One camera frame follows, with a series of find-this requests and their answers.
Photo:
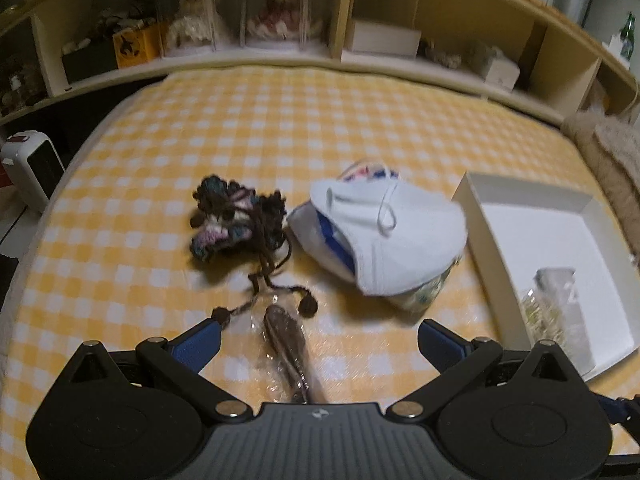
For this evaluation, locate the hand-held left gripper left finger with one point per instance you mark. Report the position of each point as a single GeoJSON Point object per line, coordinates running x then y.
{"type": "Point", "coordinates": [197, 345]}

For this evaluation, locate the white space heater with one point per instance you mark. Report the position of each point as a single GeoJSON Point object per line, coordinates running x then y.
{"type": "Point", "coordinates": [30, 170]}

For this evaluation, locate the blue and white tissue pack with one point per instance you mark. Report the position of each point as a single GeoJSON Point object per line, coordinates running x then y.
{"type": "Point", "coordinates": [331, 232]}

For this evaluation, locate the green glass bottle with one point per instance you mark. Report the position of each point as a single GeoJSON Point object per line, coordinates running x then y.
{"type": "Point", "coordinates": [627, 35]}

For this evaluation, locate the white tissue box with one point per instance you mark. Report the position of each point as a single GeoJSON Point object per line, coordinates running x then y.
{"type": "Point", "coordinates": [502, 72]}

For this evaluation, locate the shallow white cardboard box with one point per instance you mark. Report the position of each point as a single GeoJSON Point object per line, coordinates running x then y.
{"type": "Point", "coordinates": [545, 230]}

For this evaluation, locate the floral item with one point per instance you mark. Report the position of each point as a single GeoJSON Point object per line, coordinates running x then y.
{"type": "Point", "coordinates": [420, 297]}

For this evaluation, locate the wooden headboard shelf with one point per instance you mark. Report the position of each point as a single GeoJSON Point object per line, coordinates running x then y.
{"type": "Point", "coordinates": [345, 10]}

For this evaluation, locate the cream doll in clear case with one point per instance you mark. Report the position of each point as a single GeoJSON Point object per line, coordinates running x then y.
{"type": "Point", "coordinates": [192, 17]}

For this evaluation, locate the white face mask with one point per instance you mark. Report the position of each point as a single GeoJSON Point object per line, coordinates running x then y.
{"type": "Point", "coordinates": [400, 240]}

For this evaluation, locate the yellow checked bed sheet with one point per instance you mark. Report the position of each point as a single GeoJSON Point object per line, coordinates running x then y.
{"type": "Point", "coordinates": [200, 125]}

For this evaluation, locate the small figures on shelf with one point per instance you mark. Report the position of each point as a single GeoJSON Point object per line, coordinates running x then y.
{"type": "Point", "coordinates": [17, 80]}

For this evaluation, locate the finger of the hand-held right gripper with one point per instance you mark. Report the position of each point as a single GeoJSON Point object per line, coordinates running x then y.
{"type": "Point", "coordinates": [617, 407]}

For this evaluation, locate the black storage box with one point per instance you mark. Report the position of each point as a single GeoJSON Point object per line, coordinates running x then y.
{"type": "Point", "coordinates": [90, 62]}

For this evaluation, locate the dark hair clip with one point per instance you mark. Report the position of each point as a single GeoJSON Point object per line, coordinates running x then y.
{"type": "Point", "coordinates": [282, 330]}

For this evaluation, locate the beige fluffy blanket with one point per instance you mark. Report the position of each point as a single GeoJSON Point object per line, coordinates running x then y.
{"type": "Point", "coordinates": [605, 160]}

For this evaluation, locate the white rectangular box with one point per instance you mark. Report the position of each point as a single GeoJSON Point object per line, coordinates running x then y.
{"type": "Point", "coordinates": [382, 37]}

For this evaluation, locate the pink doll in clear case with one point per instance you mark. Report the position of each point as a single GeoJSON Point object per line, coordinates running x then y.
{"type": "Point", "coordinates": [277, 15]}

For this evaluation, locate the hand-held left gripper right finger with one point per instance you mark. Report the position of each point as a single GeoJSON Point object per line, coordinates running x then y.
{"type": "Point", "coordinates": [440, 345]}

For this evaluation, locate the orange box with black print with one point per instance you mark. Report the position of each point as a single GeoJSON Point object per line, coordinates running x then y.
{"type": "Point", "coordinates": [135, 45]}

